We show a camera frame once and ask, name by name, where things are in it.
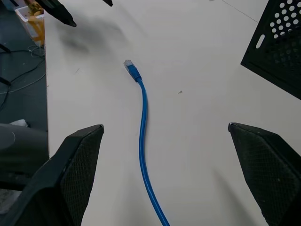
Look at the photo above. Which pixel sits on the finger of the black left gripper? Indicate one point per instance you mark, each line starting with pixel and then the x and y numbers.
pixel 108 2
pixel 60 11

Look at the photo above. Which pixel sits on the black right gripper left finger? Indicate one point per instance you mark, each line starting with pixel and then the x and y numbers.
pixel 58 179

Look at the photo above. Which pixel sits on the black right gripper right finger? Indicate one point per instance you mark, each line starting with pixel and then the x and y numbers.
pixel 265 169

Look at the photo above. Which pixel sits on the white box with yellow tape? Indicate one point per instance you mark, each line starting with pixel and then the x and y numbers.
pixel 33 22

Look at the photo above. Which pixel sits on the black perforated plastic crate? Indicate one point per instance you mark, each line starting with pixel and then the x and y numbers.
pixel 276 44

